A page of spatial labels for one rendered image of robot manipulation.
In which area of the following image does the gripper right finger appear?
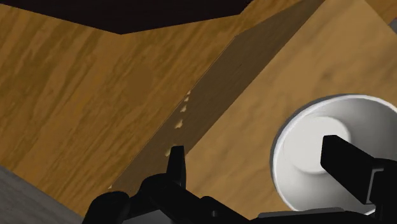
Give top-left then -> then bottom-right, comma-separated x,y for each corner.
320,134 -> 397,224

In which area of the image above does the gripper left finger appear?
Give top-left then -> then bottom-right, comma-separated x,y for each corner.
81,145 -> 249,224

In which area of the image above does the white bowl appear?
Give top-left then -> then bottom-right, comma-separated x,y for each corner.
270,94 -> 397,216

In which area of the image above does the wooden table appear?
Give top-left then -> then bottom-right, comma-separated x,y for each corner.
108,0 -> 397,221

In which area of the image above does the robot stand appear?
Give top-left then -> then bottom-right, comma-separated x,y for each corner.
0,0 -> 256,35

